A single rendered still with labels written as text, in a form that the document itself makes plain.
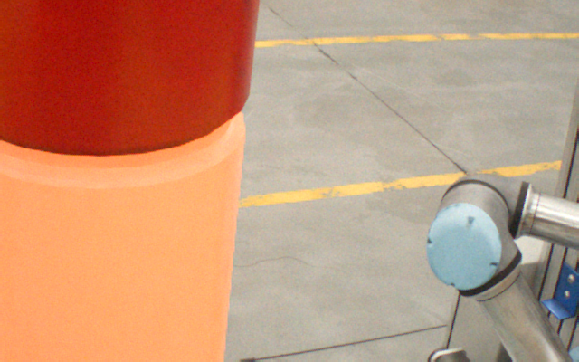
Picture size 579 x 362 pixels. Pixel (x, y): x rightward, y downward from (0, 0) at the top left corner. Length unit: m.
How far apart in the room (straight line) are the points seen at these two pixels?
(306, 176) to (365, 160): 0.37
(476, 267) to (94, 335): 1.56
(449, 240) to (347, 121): 4.26
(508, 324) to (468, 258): 0.14
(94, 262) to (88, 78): 0.03
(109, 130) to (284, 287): 4.32
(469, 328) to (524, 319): 0.74
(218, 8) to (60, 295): 0.05
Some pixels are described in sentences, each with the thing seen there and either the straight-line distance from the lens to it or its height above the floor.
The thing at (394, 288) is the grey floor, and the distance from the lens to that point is 4.57.
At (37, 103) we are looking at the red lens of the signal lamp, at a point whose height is 2.28.
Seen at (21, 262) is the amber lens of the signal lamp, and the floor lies 2.25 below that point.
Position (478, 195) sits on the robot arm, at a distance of 1.77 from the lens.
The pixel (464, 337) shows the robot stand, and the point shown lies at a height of 0.97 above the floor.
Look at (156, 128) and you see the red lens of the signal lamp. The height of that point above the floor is 2.28.
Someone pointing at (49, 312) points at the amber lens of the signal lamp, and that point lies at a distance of 0.17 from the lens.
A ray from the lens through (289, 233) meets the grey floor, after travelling 4.85.
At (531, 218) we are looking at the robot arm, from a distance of 1.86.
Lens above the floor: 2.34
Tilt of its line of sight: 26 degrees down
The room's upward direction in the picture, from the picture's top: 7 degrees clockwise
